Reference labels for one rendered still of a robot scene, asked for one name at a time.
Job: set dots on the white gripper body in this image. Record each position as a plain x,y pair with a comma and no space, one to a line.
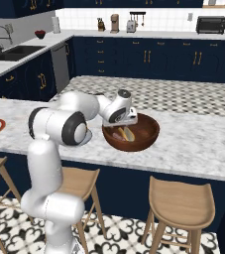
120,121

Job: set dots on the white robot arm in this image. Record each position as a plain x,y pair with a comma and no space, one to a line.
44,165

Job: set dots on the pink sausage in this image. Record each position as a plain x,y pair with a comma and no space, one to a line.
119,136

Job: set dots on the tan bun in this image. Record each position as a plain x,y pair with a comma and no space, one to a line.
129,133

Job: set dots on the brown wooden bowl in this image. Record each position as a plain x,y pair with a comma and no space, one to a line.
140,137

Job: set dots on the red small bowl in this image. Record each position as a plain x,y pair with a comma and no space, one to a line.
40,34

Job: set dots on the navy kitchen island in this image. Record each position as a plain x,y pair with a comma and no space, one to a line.
124,188

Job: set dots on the navy lower cupboards with drawers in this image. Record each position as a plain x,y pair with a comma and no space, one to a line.
170,59

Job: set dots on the steel dishwasher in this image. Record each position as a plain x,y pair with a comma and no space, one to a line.
60,66

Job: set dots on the silver toaster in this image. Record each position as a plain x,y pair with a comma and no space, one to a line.
131,26

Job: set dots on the dark knife block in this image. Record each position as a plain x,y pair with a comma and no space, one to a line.
101,25

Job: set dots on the navy sink cupboards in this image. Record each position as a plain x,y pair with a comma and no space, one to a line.
28,79

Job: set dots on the white paper towel roll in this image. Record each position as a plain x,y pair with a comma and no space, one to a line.
56,25

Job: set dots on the dark sink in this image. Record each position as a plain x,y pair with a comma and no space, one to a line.
16,53

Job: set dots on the black toaster oven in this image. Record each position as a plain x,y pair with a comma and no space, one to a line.
211,25

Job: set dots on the navy upper cupboards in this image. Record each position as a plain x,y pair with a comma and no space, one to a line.
15,8

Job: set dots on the black rail with tools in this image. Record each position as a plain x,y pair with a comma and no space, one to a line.
137,14

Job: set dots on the white wall socket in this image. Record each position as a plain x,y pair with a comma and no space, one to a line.
190,17

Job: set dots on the wooden wall shelf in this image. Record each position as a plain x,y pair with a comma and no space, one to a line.
216,6

